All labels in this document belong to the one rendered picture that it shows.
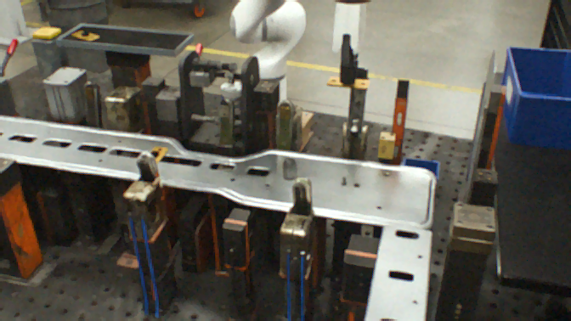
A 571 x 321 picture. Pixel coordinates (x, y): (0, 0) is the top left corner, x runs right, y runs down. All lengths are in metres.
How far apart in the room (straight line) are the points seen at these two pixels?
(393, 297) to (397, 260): 0.10
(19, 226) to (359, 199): 0.83
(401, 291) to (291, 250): 0.22
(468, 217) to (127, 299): 0.84
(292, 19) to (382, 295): 1.00
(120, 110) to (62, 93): 0.17
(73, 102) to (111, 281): 0.49
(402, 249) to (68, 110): 0.97
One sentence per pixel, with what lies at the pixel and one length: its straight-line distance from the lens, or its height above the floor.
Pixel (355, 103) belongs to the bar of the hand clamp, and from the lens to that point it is 1.40.
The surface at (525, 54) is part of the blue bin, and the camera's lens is 1.74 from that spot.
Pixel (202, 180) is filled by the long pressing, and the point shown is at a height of 1.00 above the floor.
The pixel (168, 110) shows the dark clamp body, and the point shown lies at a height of 1.04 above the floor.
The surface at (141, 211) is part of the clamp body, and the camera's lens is 1.27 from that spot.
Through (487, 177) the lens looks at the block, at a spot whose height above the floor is 1.08.
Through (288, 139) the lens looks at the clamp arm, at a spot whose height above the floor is 1.01.
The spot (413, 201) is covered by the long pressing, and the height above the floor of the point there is 1.00.
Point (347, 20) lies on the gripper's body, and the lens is 1.11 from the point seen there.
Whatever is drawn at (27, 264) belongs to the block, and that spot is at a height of 0.75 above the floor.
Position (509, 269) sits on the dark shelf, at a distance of 1.14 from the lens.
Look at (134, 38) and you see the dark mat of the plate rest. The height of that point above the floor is 1.16.
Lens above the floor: 1.76
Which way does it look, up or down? 32 degrees down
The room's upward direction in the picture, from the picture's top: 1 degrees counter-clockwise
